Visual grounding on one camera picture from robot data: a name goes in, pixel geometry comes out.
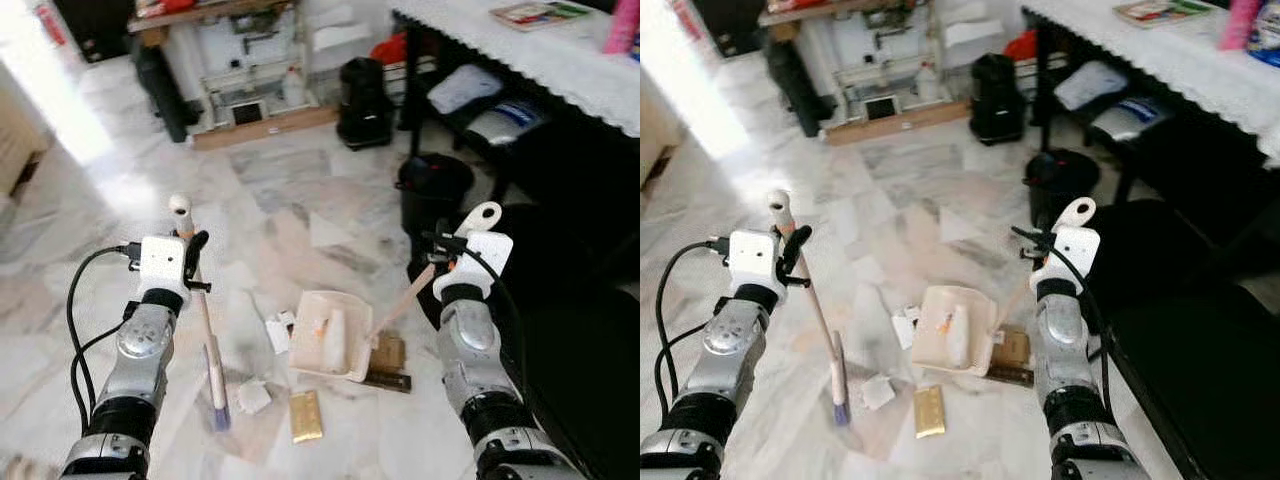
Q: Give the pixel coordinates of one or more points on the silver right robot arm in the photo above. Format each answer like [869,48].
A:
[470,350]
[1062,345]

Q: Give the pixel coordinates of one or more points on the black lidded bin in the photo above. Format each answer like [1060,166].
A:
[435,195]
[1060,190]

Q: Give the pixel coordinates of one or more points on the small white carton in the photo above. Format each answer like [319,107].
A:
[908,327]
[280,332]

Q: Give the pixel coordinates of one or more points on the small brown box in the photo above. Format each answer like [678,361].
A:
[1012,348]
[389,352]

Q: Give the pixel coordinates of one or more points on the white crumpled paper scrap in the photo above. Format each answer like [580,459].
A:
[254,397]
[878,392]

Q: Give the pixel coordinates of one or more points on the dark flat bar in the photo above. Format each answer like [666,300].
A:
[1012,376]
[390,381]

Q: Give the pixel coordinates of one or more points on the brown cardboard plank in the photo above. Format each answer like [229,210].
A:
[265,127]
[898,122]

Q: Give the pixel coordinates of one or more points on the plastic bag with blue print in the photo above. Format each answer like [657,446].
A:
[505,122]
[1130,117]

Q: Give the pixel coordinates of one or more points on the black cylinder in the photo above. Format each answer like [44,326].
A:
[795,85]
[162,95]

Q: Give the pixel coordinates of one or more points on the black round appliance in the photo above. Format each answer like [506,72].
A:
[997,100]
[364,105]

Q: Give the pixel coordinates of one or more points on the gold flat box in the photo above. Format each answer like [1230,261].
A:
[306,416]
[929,411]

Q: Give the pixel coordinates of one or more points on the pale plastic bag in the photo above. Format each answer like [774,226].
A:
[465,88]
[1092,84]

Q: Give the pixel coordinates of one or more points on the low light wooden cabinet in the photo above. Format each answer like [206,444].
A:
[18,140]
[660,130]

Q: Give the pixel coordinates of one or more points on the white machine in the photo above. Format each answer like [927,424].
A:
[880,55]
[250,60]

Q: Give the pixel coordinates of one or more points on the red bag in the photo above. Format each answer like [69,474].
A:
[390,50]
[1021,45]

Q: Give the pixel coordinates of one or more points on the table with white lace cloth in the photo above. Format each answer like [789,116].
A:
[540,65]
[1170,65]

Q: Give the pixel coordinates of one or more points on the brown wooden shelf board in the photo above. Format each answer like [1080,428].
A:
[200,14]

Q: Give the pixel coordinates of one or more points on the red fire extinguisher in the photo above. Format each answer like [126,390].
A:
[687,20]
[50,22]

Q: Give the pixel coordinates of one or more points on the colourful book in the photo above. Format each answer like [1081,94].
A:
[1163,12]
[540,15]

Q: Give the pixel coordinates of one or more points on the pink bottle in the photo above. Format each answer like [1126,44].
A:
[622,25]
[1240,22]

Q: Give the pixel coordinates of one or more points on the blue container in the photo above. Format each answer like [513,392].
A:
[1266,35]

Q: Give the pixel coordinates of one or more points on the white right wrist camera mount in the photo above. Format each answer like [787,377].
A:
[1075,255]
[487,262]

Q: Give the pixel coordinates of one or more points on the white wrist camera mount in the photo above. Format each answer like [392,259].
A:
[752,256]
[1075,255]
[487,262]
[162,262]

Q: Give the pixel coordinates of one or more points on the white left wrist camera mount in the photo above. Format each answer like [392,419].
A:
[752,256]
[162,262]

